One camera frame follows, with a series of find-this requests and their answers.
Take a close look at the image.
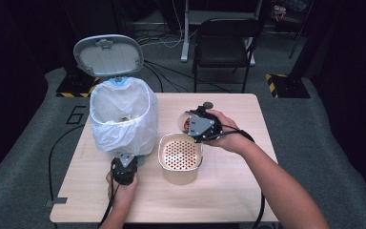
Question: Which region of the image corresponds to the white floor cable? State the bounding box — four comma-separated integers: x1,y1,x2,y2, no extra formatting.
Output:
132,0,185,51

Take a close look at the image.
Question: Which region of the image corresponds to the person's right hand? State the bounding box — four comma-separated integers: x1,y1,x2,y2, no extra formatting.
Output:
202,109,255,156

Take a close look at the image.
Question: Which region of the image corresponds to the left hand-held gripper cable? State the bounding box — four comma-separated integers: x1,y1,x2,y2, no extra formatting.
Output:
97,160,119,229

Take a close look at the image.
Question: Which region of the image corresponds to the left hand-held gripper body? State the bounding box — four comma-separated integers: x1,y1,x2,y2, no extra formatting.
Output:
110,153,139,186

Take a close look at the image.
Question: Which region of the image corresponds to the white metal desk frame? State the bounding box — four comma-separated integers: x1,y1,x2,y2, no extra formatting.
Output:
179,0,265,67

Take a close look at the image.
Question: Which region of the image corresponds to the person's left hand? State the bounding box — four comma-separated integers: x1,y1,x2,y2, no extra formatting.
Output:
105,171,140,210

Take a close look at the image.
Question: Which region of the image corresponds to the grey table bracket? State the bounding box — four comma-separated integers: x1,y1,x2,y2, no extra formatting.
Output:
44,197,69,209

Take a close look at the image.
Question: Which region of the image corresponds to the right hand-held gripper cable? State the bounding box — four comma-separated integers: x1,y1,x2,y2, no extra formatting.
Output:
213,124,267,229

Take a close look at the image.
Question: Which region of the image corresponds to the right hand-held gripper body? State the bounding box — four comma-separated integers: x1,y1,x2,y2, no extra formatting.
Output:
188,106,224,142

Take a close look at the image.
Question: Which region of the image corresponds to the hand-held gripper cable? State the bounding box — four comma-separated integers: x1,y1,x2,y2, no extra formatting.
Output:
97,160,119,229
213,124,267,229

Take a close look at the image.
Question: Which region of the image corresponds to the white grey pedal trash can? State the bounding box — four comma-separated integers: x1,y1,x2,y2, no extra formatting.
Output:
72,33,160,167

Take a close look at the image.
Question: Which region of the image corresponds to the dark metal stand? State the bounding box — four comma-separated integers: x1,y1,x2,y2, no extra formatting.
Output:
288,0,316,60

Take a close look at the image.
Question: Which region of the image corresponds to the black floor cables bundle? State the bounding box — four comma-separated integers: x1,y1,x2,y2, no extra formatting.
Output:
141,52,234,94

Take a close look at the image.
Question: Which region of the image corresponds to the beige perforated strainer container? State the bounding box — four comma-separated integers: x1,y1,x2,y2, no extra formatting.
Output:
157,132,204,186

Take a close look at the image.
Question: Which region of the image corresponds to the white plastic trash bag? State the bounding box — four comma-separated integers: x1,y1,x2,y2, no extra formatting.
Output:
89,76,160,157

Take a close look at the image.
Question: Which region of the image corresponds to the black yellow striped stand base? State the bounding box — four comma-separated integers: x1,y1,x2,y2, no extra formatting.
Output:
55,73,105,99
265,73,312,99

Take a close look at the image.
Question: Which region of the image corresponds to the black folding chair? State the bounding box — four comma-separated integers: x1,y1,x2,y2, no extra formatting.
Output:
192,17,265,94

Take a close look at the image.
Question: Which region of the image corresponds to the grey floor mat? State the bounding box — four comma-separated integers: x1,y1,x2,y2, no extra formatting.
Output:
0,66,366,229

